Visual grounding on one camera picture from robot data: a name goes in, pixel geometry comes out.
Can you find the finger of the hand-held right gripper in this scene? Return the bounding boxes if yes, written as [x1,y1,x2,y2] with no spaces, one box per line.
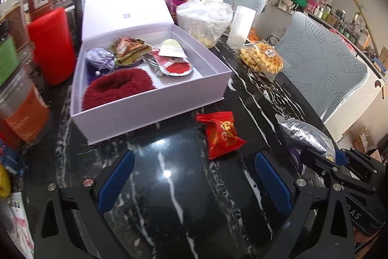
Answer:
[335,147,385,184]
[300,148,337,177]

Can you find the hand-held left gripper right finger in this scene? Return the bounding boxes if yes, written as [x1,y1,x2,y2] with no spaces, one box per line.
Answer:
[255,151,355,259]

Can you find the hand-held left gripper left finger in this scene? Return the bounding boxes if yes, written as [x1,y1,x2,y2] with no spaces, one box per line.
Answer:
[33,150,135,259]

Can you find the silver snack packet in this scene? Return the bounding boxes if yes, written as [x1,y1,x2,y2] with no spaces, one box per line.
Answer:
[275,114,336,162]

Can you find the small red snack packet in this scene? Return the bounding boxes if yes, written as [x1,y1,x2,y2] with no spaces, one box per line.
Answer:
[195,111,247,160]

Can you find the white gift box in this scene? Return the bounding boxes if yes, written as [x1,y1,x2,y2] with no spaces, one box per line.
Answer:
[70,0,233,146]

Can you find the red fluffy scrunchie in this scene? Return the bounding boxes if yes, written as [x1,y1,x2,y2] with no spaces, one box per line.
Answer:
[81,68,156,111]

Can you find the purple drawstring pouch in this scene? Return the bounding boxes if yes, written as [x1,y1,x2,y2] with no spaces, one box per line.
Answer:
[86,47,116,76]

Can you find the pink red pouch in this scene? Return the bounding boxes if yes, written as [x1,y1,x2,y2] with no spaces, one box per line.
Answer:
[150,51,194,77]

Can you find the gold red snack packet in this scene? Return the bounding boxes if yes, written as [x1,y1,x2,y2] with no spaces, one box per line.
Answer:
[110,37,152,67]

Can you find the small white bottle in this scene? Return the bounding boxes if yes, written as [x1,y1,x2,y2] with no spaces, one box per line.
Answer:
[159,38,188,59]

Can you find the large grey leaf chair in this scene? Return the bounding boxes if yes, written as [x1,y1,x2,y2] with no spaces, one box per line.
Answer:
[274,11,370,124]

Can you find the small blue vial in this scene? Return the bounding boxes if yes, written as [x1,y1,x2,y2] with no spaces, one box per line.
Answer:
[0,142,14,162]
[3,156,22,176]

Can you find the white printed plastic bag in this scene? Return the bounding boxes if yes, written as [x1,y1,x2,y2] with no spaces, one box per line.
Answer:
[6,192,35,259]

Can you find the yellow fruit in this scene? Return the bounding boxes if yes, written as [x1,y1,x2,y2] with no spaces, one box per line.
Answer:
[0,163,12,198]

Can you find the packed waffle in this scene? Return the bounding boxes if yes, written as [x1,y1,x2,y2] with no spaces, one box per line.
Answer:
[239,40,291,82]

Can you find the row of cosmetic bottles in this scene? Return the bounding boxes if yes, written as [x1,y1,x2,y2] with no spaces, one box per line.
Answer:
[306,0,376,47]

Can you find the red plastic canister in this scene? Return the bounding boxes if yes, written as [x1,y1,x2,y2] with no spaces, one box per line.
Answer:
[27,7,77,86]

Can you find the dark jar green label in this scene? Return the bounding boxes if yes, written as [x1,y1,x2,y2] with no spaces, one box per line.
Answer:
[0,34,20,86]

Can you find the clear plastic food bag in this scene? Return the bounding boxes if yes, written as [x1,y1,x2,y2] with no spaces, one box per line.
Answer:
[176,0,234,49]

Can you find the purple noodle bowl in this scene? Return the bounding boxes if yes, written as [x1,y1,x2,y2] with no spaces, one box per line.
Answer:
[164,0,202,24]

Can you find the clear jar brown contents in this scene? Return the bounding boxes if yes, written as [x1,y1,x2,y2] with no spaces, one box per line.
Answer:
[0,0,34,50]

